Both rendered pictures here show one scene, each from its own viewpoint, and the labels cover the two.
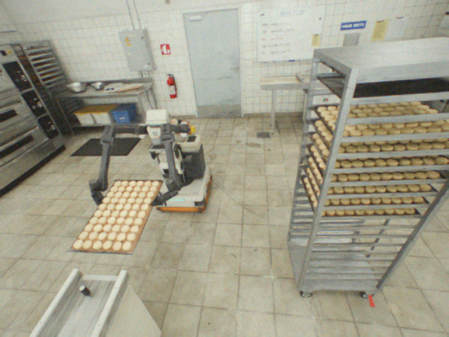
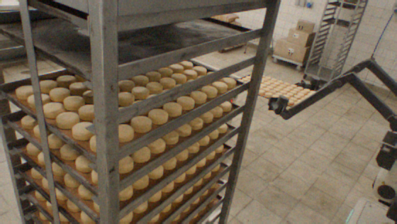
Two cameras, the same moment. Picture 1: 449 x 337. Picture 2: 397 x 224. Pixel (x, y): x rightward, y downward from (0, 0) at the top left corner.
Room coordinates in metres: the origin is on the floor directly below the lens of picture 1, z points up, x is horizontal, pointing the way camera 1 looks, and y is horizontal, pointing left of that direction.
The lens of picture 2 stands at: (1.58, -1.51, 1.90)
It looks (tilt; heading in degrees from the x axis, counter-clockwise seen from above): 29 degrees down; 116
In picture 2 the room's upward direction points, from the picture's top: 9 degrees clockwise
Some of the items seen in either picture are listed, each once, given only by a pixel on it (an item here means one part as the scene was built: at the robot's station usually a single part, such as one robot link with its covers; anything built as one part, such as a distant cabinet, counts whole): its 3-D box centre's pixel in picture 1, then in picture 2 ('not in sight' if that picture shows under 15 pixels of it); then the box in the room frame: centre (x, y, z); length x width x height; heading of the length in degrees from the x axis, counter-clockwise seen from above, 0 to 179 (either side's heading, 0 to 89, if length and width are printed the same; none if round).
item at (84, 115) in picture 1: (90, 114); not in sight; (4.82, 2.83, 0.36); 0.47 x 0.39 x 0.26; 168
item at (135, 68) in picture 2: (371, 73); (201, 47); (1.23, -0.87, 1.68); 0.64 x 0.03 x 0.03; 84
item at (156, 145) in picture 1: (164, 149); (393, 146); (1.95, 0.57, 0.93); 0.28 x 0.16 x 0.22; 81
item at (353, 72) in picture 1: (316, 220); not in sight; (0.85, -0.53, 0.97); 0.03 x 0.03 x 1.70; 84
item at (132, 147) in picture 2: (362, 104); (193, 110); (1.23, -0.87, 1.50); 0.64 x 0.03 x 0.03; 84
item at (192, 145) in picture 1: (179, 156); not in sight; (2.33, 0.51, 0.59); 0.55 x 0.34 x 0.83; 81
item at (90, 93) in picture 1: (110, 108); not in sight; (4.73, 2.29, 0.49); 1.90 x 0.72 x 0.98; 80
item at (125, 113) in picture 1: (125, 113); not in sight; (4.68, 1.99, 0.36); 0.47 x 0.38 x 0.26; 172
